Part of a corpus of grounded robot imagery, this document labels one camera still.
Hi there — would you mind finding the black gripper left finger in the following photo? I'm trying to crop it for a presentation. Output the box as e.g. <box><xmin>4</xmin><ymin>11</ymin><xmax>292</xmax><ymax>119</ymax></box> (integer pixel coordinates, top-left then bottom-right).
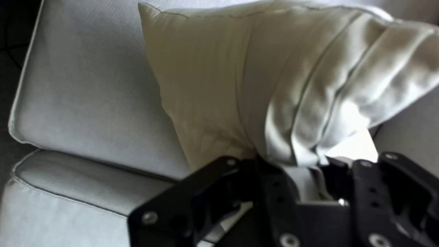
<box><xmin>126</xmin><ymin>155</ymin><xmax>303</xmax><ymax>247</ymax></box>

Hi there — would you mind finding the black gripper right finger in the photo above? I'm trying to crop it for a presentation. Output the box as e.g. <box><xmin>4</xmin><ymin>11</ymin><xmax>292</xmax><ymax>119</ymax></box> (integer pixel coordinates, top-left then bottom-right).
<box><xmin>320</xmin><ymin>151</ymin><xmax>439</xmax><ymax>247</ymax></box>

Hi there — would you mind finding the smaller cream pillow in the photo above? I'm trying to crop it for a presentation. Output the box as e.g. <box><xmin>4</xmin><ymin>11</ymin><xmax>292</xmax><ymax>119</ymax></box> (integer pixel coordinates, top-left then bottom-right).
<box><xmin>137</xmin><ymin>0</ymin><xmax>439</xmax><ymax>173</ymax></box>

